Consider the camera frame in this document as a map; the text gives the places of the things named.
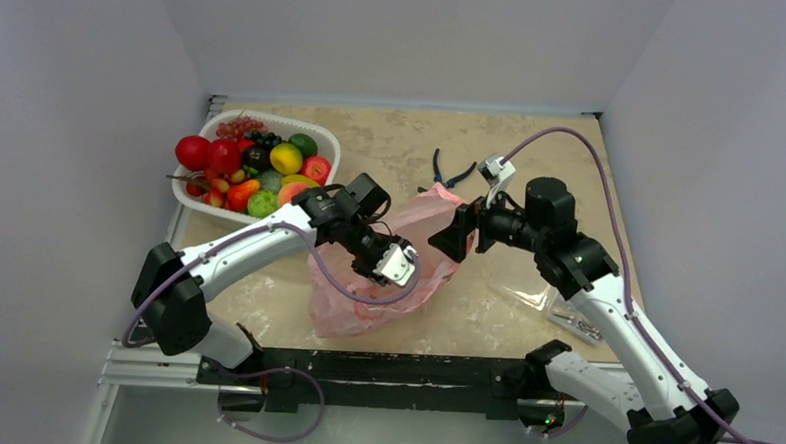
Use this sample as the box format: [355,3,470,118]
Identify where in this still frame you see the pink plastic bag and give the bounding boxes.
[304,176,469,345]

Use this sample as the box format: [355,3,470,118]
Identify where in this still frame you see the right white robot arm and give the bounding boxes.
[428,177,739,444]

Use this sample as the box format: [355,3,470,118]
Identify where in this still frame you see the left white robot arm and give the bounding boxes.
[121,174,420,385]

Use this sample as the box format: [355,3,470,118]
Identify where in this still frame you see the small red fake apple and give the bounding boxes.
[300,155,331,186]

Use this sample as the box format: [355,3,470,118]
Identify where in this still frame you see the fake peach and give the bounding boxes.
[277,182,310,207]

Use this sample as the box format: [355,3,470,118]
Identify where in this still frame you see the green fake custard apple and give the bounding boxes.
[246,189,280,218]

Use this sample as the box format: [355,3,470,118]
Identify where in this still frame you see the green fake lime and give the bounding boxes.
[287,133,319,158]

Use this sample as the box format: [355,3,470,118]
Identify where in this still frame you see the green fake avocado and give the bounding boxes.
[256,170,284,194]

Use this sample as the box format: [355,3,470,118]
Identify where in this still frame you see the yellow fake lemon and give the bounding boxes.
[270,142,305,175]

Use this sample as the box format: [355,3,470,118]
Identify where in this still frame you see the red orange fake mango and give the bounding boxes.
[225,179,261,214]

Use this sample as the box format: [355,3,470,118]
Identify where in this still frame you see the dark purple fake fruit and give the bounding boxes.
[241,145,271,174]

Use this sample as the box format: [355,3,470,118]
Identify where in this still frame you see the black fake grapes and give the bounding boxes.
[241,130,284,151]

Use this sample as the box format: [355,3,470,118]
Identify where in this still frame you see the red fake pomegranate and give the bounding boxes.
[207,138,242,175]

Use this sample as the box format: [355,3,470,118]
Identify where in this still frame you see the red fake grapes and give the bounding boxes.
[215,115,269,141]

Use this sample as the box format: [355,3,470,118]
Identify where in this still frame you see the clear plastic screw box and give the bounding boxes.
[488,279,605,346]

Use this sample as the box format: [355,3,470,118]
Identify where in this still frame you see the white fruit basket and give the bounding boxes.
[171,109,341,229]

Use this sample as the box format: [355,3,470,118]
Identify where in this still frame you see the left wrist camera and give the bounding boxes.
[373,241,418,288]

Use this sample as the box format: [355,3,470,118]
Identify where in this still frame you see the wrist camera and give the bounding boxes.
[373,241,418,288]
[477,154,515,208]

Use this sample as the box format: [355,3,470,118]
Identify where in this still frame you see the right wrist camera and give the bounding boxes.
[477,154,515,208]

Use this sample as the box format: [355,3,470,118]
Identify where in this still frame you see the blue handled pliers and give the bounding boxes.
[431,148,479,189]

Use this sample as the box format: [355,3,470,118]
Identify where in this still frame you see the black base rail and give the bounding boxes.
[197,348,566,431]

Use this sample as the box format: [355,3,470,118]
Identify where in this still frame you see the aluminium frame rail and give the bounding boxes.
[99,341,201,389]

